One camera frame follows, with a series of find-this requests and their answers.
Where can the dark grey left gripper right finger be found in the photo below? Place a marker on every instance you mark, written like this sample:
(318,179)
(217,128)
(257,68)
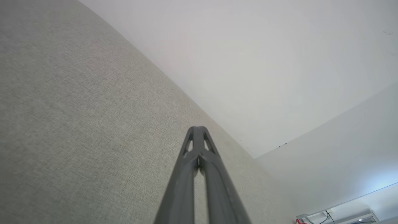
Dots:
(220,193)

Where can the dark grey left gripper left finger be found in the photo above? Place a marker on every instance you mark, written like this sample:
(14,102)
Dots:
(180,186)

